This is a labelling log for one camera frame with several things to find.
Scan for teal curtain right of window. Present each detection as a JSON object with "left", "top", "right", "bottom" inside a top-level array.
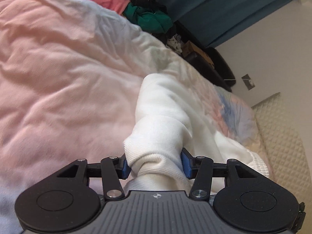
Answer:
[{"left": 158, "top": 0, "right": 293, "bottom": 47}]

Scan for wall power socket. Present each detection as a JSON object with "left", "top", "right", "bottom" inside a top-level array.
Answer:
[{"left": 242, "top": 74, "right": 255, "bottom": 90}]

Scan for green garment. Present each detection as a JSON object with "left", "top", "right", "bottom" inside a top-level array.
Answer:
[{"left": 122, "top": 3, "right": 174, "bottom": 34}]

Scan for pastel tie-dye duvet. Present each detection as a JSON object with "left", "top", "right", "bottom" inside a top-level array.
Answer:
[{"left": 0, "top": 0, "right": 259, "bottom": 234}]

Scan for cardboard box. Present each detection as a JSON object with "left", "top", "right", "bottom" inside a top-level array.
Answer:
[{"left": 181, "top": 41, "right": 214, "bottom": 66}]

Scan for beige quilted headboard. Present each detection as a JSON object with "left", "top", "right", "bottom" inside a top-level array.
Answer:
[{"left": 251, "top": 92, "right": 312, "bottom": 210}]

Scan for white sweatpants with black stripe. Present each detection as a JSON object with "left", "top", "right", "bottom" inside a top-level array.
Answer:
[{"left": 124, "top": 74, "right": 270, "bottom": 191}]

